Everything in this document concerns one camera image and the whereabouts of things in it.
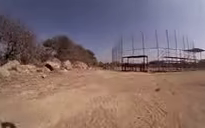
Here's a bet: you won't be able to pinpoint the dark open metal shelter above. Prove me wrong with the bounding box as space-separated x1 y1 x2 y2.
120 54 150 73

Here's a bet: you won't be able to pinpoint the bare dry bushes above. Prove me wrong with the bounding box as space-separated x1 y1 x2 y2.
0 14 41 66

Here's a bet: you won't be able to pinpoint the raised canopy platform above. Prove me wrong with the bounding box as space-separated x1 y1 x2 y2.
183 47 205 64

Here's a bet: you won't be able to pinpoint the sandy dirt track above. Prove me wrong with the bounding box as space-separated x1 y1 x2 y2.
0 68 205 128

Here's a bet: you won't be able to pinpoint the row of pale boulders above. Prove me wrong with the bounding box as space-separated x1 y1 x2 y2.
0 57 93 85

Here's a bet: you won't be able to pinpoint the tall pole net fence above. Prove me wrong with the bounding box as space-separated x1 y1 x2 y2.
110 29 205 73

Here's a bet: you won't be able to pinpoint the dark green trees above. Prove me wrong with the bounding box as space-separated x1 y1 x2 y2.
41 34 99 67

